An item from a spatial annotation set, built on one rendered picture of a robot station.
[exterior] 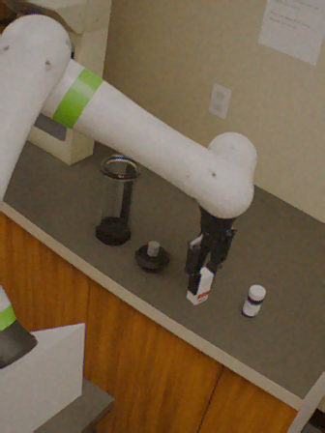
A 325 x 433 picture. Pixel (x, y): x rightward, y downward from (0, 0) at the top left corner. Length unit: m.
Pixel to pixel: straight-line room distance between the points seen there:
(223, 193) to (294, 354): 0.52
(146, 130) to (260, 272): 0.69
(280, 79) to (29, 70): 1.10
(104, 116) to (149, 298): 0.57
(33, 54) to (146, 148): 0.30
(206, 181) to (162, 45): 1.07
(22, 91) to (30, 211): 0.85
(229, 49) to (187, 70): 0.20
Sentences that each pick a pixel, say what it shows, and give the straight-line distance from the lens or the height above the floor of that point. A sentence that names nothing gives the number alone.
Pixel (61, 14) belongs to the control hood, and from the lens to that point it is 1.61.
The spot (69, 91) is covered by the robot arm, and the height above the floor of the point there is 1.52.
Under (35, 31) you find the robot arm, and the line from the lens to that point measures 0.89.
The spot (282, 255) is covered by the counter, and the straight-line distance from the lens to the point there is 1.69.
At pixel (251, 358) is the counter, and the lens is 1.37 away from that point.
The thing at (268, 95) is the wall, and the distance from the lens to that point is 1.86.
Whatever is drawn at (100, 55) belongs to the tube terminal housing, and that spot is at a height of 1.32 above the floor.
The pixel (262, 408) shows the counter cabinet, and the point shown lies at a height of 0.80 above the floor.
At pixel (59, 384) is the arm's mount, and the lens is 1.12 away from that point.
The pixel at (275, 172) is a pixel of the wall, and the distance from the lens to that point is 1.94.
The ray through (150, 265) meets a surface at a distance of 1.49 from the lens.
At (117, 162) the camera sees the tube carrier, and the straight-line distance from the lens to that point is 1.53.
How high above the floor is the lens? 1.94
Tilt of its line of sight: 36 degrees down
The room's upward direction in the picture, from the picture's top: 10 degrees clockwise
